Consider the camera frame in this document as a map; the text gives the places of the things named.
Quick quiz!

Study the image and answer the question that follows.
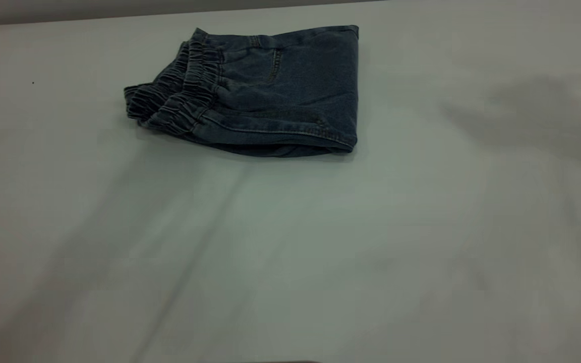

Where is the blue denim shorts basketball print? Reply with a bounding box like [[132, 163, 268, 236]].
[[123, 24, 360, 158]]

